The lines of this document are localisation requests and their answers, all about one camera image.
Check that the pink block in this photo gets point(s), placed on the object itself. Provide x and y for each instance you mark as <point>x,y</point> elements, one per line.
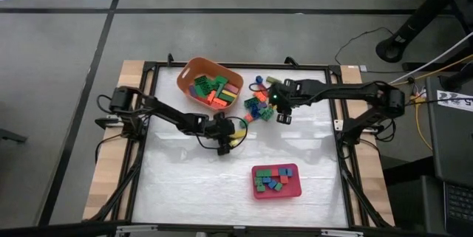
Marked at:
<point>232,88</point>

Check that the orange plastic bin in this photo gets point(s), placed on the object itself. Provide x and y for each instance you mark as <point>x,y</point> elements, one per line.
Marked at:
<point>207,63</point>

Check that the olive green block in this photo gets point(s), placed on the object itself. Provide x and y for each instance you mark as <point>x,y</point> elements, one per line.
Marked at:
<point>272,79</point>

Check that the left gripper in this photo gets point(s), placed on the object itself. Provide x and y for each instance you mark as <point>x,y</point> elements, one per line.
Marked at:
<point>221,128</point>

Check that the black floor object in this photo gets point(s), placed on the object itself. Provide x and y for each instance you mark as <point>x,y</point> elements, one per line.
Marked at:
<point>13,135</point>

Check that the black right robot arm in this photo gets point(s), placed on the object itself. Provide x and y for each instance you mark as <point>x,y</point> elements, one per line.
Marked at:
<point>343,91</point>

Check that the small coral block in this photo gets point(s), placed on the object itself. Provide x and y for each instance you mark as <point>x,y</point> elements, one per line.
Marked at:
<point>248,118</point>

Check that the white paper label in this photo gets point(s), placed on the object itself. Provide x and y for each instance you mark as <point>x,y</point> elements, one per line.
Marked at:
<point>454,100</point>

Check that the black equipment case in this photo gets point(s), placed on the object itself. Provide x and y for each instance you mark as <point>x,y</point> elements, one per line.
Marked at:
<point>454,144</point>

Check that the white metal bracket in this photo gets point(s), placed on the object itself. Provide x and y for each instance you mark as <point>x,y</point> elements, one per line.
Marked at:
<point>338,125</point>

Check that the long purple block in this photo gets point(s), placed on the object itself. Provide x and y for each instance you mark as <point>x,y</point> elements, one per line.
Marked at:
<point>192,91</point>

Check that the small green block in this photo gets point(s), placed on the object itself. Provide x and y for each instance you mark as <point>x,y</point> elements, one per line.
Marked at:
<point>259,173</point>
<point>243,123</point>
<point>267,173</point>
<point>258,181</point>
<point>278,187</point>
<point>260,188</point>

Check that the black aluminium table frame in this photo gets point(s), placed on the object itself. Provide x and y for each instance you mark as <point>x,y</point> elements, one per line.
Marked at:
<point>240,65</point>

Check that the red plastic tray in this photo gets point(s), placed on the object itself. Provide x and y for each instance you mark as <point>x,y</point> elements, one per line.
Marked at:
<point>293,191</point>

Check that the coral studded block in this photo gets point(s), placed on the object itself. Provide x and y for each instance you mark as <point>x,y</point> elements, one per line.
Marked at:
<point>260,97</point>
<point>211,97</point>

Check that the long teal block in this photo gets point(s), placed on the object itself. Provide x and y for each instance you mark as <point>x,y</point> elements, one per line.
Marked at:
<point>220,89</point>

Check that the small blue block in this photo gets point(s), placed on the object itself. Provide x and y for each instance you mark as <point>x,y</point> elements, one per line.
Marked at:
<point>266,179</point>
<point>272,184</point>
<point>289,172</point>
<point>282,171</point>
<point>259,79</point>

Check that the dark grey cabinet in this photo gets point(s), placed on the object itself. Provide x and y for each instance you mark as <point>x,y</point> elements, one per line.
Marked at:
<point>410,200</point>

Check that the black stand base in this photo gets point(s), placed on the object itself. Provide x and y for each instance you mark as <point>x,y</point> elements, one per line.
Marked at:
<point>417,19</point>

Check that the long yellow block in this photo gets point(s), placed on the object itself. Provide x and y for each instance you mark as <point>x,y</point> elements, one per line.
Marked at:
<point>240,133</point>

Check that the wooden table side board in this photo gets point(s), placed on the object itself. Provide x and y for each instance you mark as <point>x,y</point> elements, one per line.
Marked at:
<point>107,178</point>
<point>351,82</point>

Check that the small red block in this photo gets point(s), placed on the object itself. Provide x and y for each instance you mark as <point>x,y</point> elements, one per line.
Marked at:
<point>275,172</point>
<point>284,179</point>

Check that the black keyboard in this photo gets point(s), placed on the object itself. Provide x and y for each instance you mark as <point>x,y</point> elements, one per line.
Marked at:
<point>460,207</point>

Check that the long green block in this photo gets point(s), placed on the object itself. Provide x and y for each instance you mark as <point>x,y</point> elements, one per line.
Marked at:
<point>226,98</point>

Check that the silver frame bracket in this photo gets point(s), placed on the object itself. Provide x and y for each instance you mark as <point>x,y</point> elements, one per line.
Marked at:
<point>136,229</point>
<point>341,233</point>

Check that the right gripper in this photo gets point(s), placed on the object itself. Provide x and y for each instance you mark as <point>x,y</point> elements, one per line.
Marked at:
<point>286,96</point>

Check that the black stand leg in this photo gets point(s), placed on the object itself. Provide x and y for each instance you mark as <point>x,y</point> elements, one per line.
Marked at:
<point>458,78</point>

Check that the small purple block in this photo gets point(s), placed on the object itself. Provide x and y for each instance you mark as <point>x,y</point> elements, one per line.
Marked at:
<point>262,105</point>

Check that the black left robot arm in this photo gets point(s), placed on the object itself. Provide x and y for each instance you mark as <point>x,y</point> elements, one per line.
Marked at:
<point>166,113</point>

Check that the green studded block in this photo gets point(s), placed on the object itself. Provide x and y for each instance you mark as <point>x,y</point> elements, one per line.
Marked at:
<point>267,113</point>
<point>201,80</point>
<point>251,102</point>
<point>221,79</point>

